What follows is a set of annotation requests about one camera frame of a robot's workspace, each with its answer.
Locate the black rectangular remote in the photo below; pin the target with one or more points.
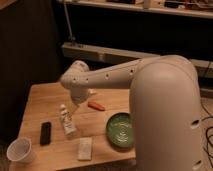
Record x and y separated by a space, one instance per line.
45 134

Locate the upper wooden shelf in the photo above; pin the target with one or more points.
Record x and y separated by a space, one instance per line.
139 8

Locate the white sponge block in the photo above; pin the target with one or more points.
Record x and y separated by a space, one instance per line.
85 149

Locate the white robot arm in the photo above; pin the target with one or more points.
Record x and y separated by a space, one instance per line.
164 103

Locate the clear plastic cup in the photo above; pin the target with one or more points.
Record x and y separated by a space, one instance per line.
20 150

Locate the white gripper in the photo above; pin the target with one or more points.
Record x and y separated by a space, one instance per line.
78 98

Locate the orange red pepper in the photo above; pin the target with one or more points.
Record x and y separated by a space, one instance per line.
96 106

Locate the white squeeze bottle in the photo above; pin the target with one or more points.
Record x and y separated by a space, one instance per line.
66 120

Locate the grey metal rail beam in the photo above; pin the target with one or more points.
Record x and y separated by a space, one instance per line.
117 56

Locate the green ceramic bowl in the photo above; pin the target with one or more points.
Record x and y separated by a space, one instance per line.
119 130

